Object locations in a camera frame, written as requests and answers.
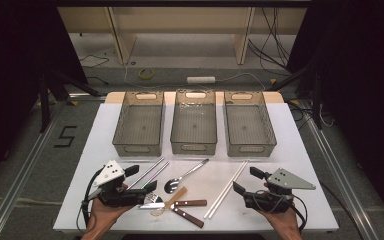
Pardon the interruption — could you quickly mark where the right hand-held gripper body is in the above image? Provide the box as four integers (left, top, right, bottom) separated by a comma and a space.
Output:
243, 167, 317, 214

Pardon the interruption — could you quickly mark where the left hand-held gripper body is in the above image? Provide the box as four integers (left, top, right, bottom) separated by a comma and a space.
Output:
92, 159, 147, 208

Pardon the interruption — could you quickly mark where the metal spoon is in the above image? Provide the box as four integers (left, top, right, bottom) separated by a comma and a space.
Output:
163, 158, 211, 195

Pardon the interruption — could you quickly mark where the wooden-handled clear spoon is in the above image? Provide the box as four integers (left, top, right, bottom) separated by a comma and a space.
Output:
150, 186, 189, 218

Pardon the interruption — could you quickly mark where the wooden-handled metal knife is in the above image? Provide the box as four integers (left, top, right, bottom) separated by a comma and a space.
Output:
138, 199, 208, 210

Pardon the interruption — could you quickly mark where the grey mesh basket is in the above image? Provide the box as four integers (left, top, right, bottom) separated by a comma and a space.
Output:
111, 91, 165, 158
170, 89, 218, 156

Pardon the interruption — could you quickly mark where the grey transparent plastic bin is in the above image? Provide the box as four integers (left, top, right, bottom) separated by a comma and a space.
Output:
223, 90, 278, 158

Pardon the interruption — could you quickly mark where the brown-handled knife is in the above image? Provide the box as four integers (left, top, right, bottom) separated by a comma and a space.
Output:
144, 191, 205, 229

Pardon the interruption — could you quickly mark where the person's right hand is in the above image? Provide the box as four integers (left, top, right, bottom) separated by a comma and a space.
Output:
259, 206, 303, 232

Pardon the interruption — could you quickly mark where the person's left hand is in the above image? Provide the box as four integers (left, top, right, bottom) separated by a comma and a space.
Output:
86, 199, 134, 231

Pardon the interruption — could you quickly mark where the black metal stand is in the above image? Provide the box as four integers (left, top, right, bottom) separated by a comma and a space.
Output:
266, 63, 324, 130
38, 68, 102, 134

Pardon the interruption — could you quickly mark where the yellow tape roll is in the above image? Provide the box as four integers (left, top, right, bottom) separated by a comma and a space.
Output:
137, 68, 155, 81

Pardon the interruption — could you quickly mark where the white power strip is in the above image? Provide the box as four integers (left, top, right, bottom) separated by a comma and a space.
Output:
186, 76, 217, 85

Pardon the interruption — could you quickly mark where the black curtain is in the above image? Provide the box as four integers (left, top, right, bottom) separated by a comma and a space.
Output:
286, 0, 384, 223
0, 0, 88, 193

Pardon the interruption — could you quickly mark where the beige wooden desk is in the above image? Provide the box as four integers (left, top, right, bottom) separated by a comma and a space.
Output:
57, 6, 308, 66

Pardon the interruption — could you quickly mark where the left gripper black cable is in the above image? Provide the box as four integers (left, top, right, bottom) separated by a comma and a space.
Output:
75, 167, 104, 234

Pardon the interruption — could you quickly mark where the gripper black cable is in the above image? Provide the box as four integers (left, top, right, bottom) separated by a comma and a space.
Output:
75, 167, 104, 234
251, 189, 309, 233

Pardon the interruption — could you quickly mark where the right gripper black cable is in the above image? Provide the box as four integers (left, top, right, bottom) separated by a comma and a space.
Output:
251, 189, 309, 233

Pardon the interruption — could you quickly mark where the thick black floor cable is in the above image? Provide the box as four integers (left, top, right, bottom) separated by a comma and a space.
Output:
319, 181, 365, 240

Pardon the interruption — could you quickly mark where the tangle of floor cables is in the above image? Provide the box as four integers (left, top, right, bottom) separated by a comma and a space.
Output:
286, 98, 335, 130

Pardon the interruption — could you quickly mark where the short metal floor rail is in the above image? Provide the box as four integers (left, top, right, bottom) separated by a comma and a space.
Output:
65, 93, 109, 101

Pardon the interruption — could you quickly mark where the white power cable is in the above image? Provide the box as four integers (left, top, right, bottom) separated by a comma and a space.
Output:
123, 59, 267, 92

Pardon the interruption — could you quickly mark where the thin black floor cable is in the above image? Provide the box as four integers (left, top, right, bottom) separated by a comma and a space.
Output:
79, 54, 110, 69

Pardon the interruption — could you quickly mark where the bundle of black cables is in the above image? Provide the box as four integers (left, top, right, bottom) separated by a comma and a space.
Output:
248, 7, 291, 69

